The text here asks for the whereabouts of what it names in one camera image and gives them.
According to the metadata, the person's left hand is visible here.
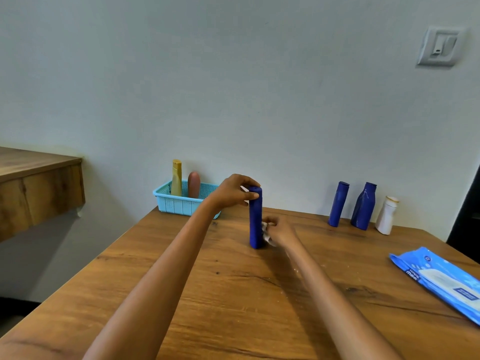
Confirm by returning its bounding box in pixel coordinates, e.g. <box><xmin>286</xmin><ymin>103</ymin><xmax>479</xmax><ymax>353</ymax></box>
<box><xmin>204</xmin><ymin>173</ymin><xmax>262</xmax><ymax>214</ymax></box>

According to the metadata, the person's right hand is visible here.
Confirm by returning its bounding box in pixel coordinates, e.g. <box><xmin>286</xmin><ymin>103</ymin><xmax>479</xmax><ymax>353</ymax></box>
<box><xmin>261</xmin><ymin>215</ymin><xmax>303</xmax><ymax>252</ymax></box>

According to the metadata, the white wipe cloth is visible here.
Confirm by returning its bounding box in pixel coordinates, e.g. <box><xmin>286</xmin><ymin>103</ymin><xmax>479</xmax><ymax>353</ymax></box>
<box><xmin>261</xmin><ymin>222</ymin><xmax>278</xmax><ymax>248</ymax></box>

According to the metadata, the slim dark blue bottle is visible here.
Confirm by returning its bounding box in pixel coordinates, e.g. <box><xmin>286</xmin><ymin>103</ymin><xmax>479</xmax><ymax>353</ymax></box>
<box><xmin>248</xmin><ymin>186</ymin><xmax>264</xmax><ymax>250</ymax></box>
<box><xmin>328</xmin><ymin>181</ymin><xmax>350</xmax><ymax>228</ymax></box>

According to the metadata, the pink bottle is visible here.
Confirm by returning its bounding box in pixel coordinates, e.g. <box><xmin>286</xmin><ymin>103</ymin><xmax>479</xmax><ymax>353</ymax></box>
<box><xmin>187</xmin><ymin>171</ymin><xmax>202</xmax><ymax>200</ymax></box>

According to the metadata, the light blue plastic basket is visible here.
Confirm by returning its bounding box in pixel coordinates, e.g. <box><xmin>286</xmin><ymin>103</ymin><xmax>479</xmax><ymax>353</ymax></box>
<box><xmin>152</xmin><ymin>180</ymin><xmax>222</xmax><ymax>221</ymax></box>

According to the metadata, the wide dark blue bottle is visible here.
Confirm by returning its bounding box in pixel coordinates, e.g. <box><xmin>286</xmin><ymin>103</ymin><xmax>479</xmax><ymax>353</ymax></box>
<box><xmin>350</xmin><ymin>181</ymin><xmax>378</xmax><ymax>232</ymax></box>

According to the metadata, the blue wet wipes pack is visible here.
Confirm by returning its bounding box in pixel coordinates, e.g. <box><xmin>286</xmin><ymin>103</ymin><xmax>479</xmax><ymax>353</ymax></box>
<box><xmin>389</xmin><ymin>246</ymin><xmax>480</xmax><ymax>327</ymax></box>

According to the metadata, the person's right forearm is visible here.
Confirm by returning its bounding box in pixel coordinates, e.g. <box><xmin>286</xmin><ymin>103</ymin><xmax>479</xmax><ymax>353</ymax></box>
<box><xmin>284</xmin><ymin>241</ymin><xmax>404</xmax><ymax>360</ymax></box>

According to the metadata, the person's left forearm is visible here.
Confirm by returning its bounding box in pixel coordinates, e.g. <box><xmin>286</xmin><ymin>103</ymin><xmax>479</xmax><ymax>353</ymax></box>
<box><xmin>82</xmin><ymin>200</ymin><xmax>224</xmax><ymax>360</ymax></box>

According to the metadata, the wooden table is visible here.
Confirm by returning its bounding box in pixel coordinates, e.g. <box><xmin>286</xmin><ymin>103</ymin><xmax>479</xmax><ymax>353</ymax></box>
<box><xmin>0</xmin><ymin>205</ymin><xmax>480</xmax><ymax>360</ymax></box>

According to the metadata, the black door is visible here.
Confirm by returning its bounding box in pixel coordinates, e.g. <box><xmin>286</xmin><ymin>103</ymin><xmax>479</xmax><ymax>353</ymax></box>
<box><xmin>446</xmin><ymin>168</ymin><xmax>480</xmax><ymax>265</ymax></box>

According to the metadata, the wooden side desk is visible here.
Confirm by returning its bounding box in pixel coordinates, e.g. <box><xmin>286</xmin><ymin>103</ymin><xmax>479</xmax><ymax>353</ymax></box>
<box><xmin>0</xmin><ymin>146</ymin><xmax>86</xmax><ymax>243</ymax></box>

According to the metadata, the grey wall light switch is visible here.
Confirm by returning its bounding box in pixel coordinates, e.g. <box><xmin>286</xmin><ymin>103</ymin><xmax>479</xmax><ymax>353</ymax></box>
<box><xmin>416</xmin><ymin>25</ymin><xmax>467</xmax><ymax>68</ymax></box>

